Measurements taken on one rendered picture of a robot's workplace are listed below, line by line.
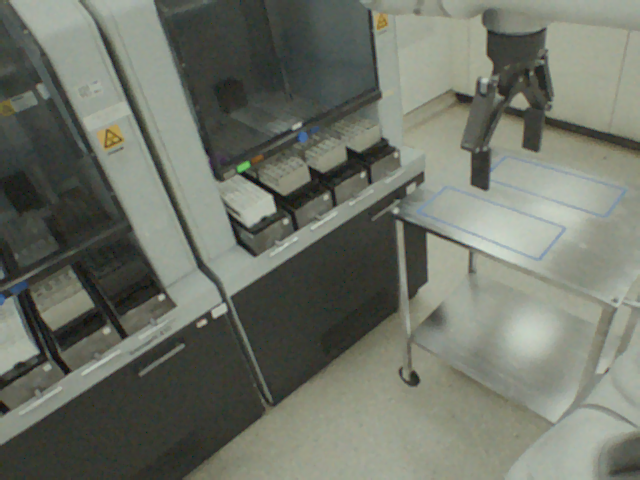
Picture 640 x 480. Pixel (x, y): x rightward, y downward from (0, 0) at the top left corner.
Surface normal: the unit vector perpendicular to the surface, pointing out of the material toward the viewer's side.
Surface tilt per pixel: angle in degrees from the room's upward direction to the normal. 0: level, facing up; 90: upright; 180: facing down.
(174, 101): 90
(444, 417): 0
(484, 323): 0
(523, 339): 0
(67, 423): 90
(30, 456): 90
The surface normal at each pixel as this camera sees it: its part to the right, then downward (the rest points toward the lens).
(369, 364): -0.16, -0.76
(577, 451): -0.61, -0.70
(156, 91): 0.63, 0.40
